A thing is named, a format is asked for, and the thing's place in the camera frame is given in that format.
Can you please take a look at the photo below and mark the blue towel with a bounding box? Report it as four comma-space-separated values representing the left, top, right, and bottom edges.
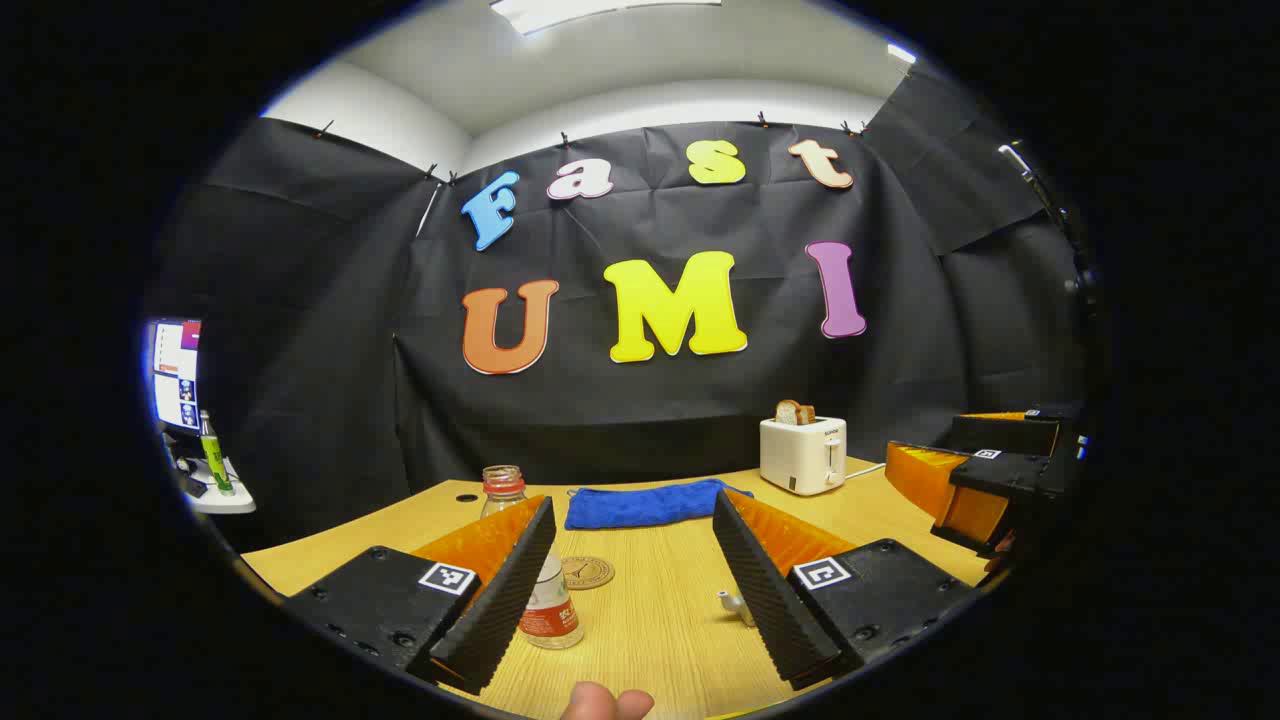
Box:
564, 478, 757, 532

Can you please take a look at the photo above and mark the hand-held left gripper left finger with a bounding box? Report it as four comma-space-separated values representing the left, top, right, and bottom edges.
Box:
283, 494, 558, 697

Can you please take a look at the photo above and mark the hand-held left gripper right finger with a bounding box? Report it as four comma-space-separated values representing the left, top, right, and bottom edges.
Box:
711, 488, 977, 693

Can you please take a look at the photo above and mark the round wooden coaster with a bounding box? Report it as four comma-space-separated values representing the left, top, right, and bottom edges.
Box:
559, 555, 617, 592

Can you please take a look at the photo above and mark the green bottle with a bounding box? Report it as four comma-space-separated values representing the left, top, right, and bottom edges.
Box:
197, 409, 236, 497

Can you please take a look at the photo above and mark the computer monitor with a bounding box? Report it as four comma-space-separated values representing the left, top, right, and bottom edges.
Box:
148, 317, 204, 434

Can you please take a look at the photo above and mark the clear plastic water bottle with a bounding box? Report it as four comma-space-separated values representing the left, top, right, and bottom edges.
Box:
480, 465, 587, 651

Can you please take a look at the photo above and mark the white side table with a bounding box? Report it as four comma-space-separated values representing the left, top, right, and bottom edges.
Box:
165, 455, 258, 517

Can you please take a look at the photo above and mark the white toaster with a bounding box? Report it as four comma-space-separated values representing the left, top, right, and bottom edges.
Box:
758, 414, 849, 498

